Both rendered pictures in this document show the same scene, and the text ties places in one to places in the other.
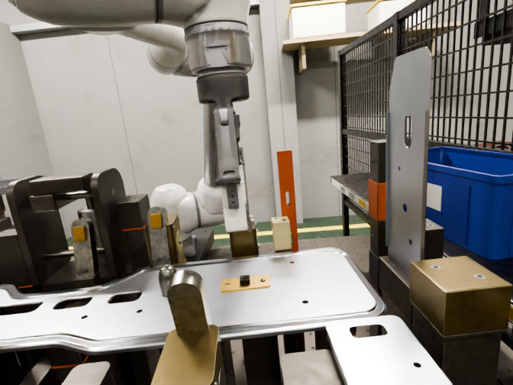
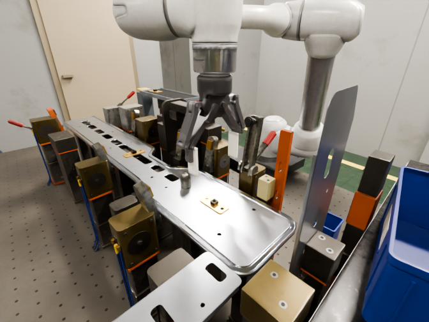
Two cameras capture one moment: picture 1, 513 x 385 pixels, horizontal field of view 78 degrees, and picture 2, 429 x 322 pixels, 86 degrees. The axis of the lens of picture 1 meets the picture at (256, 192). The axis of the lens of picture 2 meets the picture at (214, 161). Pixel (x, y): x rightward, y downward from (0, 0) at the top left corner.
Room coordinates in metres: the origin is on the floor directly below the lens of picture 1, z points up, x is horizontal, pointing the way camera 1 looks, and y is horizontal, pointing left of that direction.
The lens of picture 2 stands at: (0.13, -0.34, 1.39)
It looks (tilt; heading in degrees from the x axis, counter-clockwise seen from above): 26 degrees down; 47
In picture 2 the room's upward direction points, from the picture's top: straight up
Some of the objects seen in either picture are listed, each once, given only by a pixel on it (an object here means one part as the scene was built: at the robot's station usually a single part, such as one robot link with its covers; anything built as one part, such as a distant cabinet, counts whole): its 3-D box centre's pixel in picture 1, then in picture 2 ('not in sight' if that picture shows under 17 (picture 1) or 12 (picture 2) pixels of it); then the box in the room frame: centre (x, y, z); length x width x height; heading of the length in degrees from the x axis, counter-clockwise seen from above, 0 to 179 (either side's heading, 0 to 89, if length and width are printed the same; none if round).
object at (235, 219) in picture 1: (233, 206); (193, 160); (0.41, 0.03, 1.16); 0.03 x 0.01 x 0.07; 91
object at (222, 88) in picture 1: (225, 107); (214, 96); (0.48, 0.03, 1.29); 0.08 x 0.07 x 0.09; 1
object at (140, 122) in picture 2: not in sight; (154, 154); (0.64, 0.66, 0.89); 0.12 x 0.08 x 0.38; 1
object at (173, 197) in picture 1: (171, 211); (272, 135); (1.24, 0.35, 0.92); 0.18 x 0.16 x 0.22; 111
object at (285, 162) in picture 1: (291, 263); (275, 210); (0.64, -0.06, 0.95); 0.03 x 0.01 x 0.50; 91
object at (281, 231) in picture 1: (286, 298); (261, 229); (0.61, -0.04, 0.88); 0.04 x 0.04 x 0.37; 1
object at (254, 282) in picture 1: (245, 280); (214, 202); (0.48, 0.03, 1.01); 0.08 x 0.04 x 0.01; 91
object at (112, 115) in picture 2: not in sight; (119, 135); (0.64, 1.09, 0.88); 0.12 x 0.07 x 0.36; 1
